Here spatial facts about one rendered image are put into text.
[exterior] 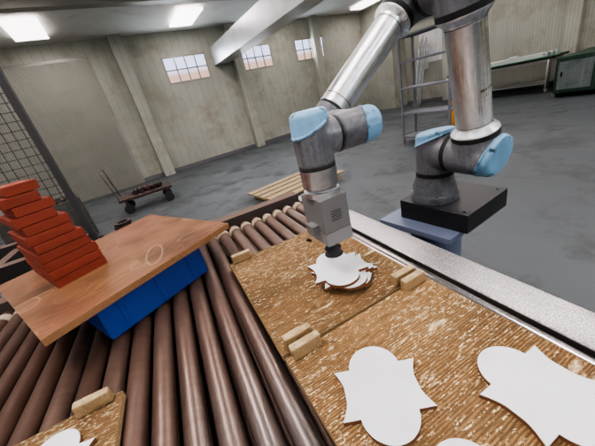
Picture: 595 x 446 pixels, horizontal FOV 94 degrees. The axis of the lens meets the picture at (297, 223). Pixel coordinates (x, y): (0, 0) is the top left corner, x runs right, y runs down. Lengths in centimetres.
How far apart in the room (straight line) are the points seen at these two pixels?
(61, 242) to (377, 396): 82
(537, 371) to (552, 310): 17
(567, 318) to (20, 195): 115
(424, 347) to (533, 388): 14
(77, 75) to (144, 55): 179
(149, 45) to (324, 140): 978
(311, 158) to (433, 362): 40
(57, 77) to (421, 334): 979
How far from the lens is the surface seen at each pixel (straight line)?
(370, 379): 50
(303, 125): 53
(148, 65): 1009
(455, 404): 50
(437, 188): 102
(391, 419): 47
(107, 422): 65
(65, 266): 96
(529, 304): 69
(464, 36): 82
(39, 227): 94
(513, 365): 54
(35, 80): 995
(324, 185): 55
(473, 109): 86
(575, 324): 67
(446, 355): 54
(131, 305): 84
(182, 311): 81
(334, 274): 66
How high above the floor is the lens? 135
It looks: 24 degrees down
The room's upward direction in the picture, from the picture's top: 14 degrees counter-clockwise
